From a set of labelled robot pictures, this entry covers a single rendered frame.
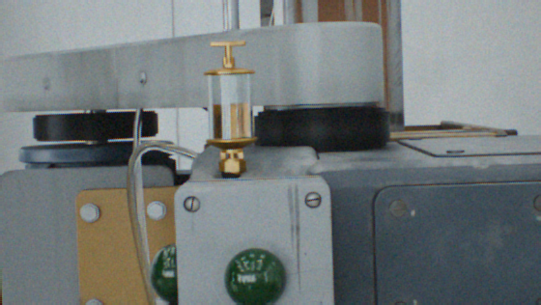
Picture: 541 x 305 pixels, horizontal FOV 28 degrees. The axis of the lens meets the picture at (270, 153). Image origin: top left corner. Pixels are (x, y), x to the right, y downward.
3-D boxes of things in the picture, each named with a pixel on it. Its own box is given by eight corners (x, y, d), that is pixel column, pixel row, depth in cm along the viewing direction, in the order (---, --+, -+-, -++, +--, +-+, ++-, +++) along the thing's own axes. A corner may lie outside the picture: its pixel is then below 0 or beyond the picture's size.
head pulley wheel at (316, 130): (253, 152, 68) (251, 113, 68) (256, 146, 77) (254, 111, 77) (397, 148, 68) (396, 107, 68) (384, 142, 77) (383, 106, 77)
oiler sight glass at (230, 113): (207, 139, 59) (205, 74, 59) (210, 137, 62) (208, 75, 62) (253, 138, 59) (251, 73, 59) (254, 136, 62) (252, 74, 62)
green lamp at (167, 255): (147, 309, 53) (145, 248, 53) (154, 298, 56) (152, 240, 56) (199, 308, 53) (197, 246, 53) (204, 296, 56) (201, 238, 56)
